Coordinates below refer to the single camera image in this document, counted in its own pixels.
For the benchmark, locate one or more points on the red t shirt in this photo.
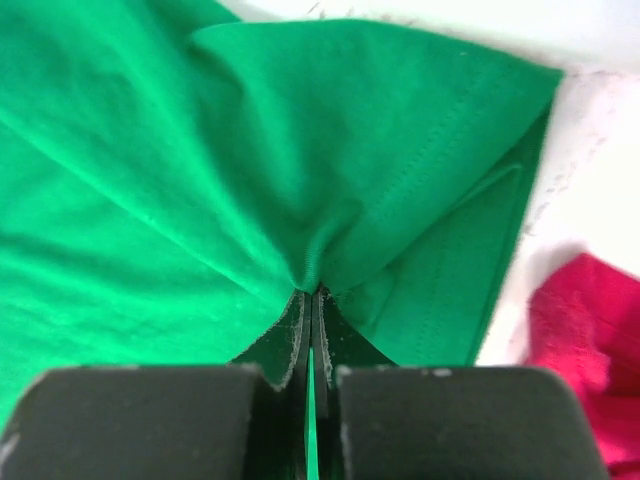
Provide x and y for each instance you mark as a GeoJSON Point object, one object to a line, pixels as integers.
{"type": "Point", "coordinates": [584, 325]}

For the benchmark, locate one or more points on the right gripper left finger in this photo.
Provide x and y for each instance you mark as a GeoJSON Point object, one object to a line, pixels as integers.
{"type": "Point", "coordinates": [245, 419]}

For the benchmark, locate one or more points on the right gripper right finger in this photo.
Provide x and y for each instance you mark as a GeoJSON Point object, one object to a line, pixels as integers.
{"type": "Point", "coordinates": [379, 420]}

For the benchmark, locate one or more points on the green t shirt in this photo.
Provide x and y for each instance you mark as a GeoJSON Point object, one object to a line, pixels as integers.
{"type": "Point", "coordinates": [171, 175]}

